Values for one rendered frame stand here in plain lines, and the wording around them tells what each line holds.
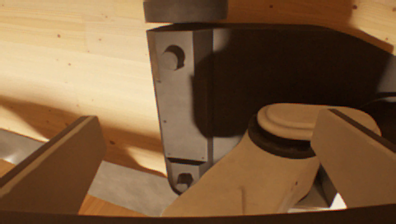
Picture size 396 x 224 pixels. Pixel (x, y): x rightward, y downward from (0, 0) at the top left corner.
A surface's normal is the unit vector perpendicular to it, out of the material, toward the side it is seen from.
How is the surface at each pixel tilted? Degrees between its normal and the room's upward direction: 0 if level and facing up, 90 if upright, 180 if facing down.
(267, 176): 90
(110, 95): 0
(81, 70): 0
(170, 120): 0
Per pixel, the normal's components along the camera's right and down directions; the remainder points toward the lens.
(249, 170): -0.04, -0.88
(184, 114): -0.21, 0.47
